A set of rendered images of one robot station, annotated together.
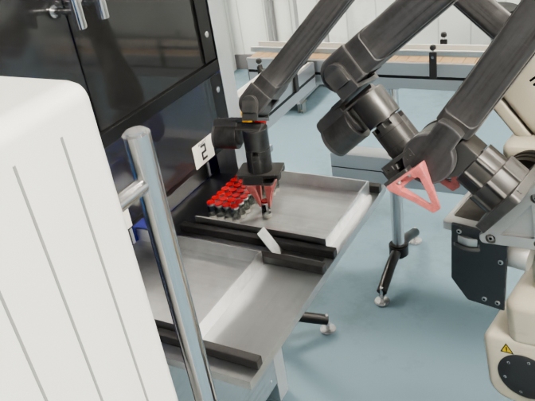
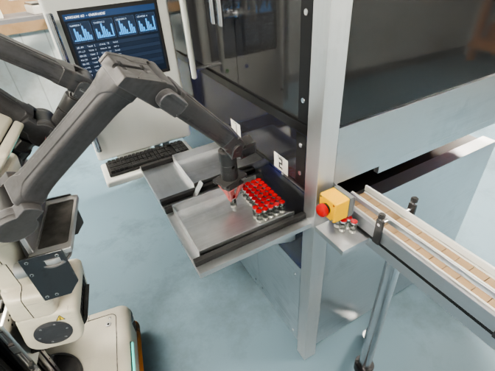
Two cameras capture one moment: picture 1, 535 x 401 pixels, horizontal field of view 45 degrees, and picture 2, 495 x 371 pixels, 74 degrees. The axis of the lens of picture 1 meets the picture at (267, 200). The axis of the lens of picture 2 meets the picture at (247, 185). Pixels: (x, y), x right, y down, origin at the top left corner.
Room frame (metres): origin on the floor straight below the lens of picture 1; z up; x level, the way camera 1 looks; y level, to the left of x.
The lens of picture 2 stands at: (1.86, -0.76, 1.63)
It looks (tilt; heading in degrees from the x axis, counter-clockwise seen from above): 36 degrees down; 121
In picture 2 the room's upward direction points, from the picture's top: 4 degrees counter-clockwise
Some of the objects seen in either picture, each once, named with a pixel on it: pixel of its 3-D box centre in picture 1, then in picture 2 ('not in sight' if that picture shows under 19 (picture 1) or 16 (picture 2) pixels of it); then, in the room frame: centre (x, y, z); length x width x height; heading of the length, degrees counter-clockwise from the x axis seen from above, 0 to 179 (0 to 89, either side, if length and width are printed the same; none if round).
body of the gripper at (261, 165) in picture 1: (259, 161); (229, 171); (1.34, 0.00, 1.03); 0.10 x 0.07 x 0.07; 72
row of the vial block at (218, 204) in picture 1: (236, 194); (264, 196); (1.43, 0.07, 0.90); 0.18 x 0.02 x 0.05; 147
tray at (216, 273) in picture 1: (163, 278); (219, 159); (1.13, 0.24, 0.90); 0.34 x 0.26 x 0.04; 57
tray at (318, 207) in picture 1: (283, 204); (231, 211); (1.36, -0.04, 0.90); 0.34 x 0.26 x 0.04; 57
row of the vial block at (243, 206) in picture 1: (251, 196); (253, 201); (1.40, 0.04, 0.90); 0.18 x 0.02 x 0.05; 147
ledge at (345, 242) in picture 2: not in sight; (345, 232); (1.73, 0.05, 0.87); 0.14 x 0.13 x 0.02; 57
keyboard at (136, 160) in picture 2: not in sight; (148, 156); (0.70, 0.24, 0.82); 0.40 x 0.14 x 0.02; 57
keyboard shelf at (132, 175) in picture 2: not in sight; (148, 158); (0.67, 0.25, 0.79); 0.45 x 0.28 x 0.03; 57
